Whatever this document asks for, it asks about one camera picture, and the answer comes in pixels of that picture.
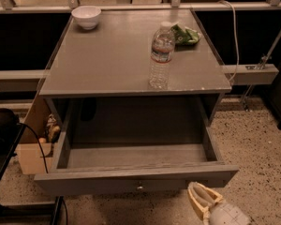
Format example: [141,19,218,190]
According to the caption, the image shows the white bowl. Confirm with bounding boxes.
[71,6,101,30]

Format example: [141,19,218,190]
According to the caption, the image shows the green chip bag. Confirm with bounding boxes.
[171,24,201,46]

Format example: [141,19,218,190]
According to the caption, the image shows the diagonal metal strut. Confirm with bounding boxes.
[240,14,281,112]

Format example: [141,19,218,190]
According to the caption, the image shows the grey drawer cabinet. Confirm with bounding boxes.
[40,9,231,144]

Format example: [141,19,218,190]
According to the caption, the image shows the clear plastic water bottle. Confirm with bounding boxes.
[149,22,175,89]

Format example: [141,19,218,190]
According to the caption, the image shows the grey top drawer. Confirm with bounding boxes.
[35,97,238,196]

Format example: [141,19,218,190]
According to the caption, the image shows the white cable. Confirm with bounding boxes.
[218,0,241,83]

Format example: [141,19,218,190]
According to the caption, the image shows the toys in box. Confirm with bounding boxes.
[38,114,61,143]

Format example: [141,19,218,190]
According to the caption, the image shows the cardboard box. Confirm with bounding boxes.
[16,97,52,174]

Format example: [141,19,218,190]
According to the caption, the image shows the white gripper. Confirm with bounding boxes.
[187,182,251,225]

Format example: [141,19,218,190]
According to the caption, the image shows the black cable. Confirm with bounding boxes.
[17,122,68,225]

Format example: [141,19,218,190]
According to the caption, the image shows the black chair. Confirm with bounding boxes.
[0,108,63,225]

